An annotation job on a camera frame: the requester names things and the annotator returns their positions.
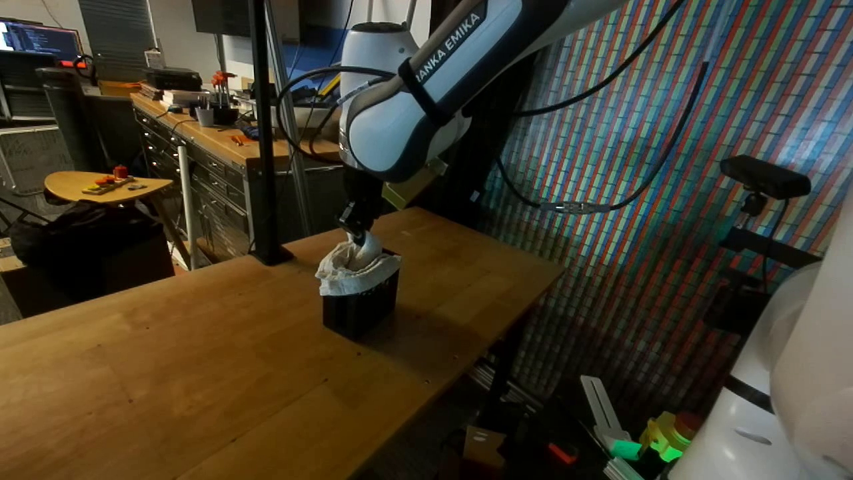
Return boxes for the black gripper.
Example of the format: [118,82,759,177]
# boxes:
[338,165,394,254]

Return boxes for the grey towel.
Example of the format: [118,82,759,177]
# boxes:
[315,232,402,301]

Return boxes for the black perforated plastic box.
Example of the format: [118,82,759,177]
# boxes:
[321,264,402,341]

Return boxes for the small cardboard box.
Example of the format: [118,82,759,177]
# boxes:
[462,424,510,474]

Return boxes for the silver tripod leg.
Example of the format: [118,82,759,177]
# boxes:
[263,0,315,237]

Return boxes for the black vertical pole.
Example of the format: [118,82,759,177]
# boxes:
[246,0,297,266]

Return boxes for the yellow and black tool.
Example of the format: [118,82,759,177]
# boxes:
[313,70,347,101]

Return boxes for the wooden workbench with drawers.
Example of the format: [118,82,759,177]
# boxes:
[132,88,355,264]

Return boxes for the black pot with red flower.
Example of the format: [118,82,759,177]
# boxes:
[205,70,242,128]

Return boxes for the black case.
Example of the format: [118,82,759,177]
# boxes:
[141,66,205,93]

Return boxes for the round wooden stool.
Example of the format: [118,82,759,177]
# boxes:
[40,165,176,209]

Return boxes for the small red item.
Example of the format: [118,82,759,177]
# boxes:
[543,440,581,469]

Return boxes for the red clamp tool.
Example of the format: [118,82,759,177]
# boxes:
[54,54,96,74]

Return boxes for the green and yellow blocks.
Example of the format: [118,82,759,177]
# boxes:
[610,410,699,468]

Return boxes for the computer monitor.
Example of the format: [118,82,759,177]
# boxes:
[0,20,86,62]

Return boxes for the striped backdrop screen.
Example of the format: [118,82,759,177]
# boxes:
[477,0,853,429]

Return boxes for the yellow-green wrist camera box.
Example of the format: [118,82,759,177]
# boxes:
[381,158,450,213]

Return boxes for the looped black wrist cable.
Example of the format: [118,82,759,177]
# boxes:
[275,65,394,173]

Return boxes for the red handled tool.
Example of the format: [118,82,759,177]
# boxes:
[84,164,140,198]

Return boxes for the white slotted bracket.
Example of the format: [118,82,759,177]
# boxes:
[578,373,635,449]

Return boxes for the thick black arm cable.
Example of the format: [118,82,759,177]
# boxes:
[490,0,714,217]

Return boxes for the black camera stand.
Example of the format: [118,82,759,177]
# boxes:
[701,198,829,340]

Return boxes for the black exterior camera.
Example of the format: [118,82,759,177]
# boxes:
[717,152,814,202]

